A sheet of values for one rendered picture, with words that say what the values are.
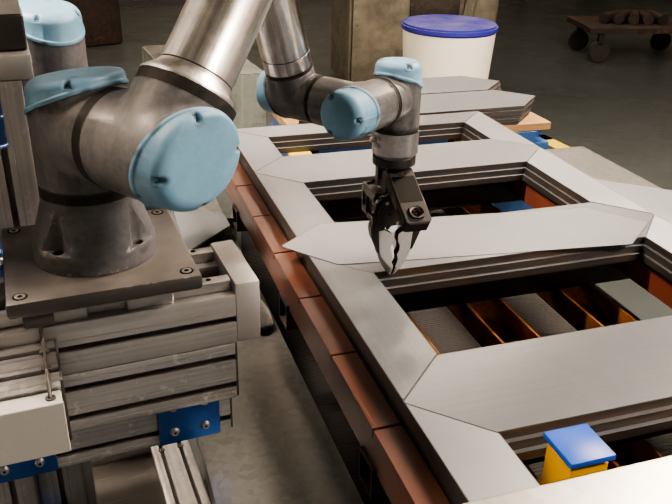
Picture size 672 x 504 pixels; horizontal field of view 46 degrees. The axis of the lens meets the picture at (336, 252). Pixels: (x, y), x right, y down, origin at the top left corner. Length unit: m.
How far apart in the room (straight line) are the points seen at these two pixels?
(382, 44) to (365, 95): 4.69
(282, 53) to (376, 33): 4.63
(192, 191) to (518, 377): 0.53
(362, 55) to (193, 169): 5.01
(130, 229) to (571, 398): 0.61
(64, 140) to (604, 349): 0.80
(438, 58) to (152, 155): 3.84
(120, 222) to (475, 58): 3.80
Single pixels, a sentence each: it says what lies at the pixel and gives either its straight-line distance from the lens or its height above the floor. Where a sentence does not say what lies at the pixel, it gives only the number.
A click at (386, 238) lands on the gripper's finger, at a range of 1.32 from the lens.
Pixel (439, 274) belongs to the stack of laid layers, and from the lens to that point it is 1.40.
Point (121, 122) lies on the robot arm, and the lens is 0.86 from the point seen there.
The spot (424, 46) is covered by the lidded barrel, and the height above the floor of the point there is 0.59.
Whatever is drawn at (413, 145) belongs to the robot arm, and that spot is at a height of 1.09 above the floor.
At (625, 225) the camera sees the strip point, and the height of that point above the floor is 0.86.
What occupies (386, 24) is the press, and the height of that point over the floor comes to 0.49.
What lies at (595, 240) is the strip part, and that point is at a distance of 1.57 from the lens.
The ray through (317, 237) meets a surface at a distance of 1.48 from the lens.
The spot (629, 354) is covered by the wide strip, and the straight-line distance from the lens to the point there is 1.23.
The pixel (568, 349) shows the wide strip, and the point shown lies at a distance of 1.21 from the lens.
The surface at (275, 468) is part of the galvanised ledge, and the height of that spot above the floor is 0.68.
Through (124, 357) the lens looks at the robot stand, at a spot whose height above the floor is 0.91.
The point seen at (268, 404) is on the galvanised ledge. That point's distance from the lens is 1.33.
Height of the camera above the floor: 1.48
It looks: 26 degrees down
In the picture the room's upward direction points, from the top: 1 degrees clockwise
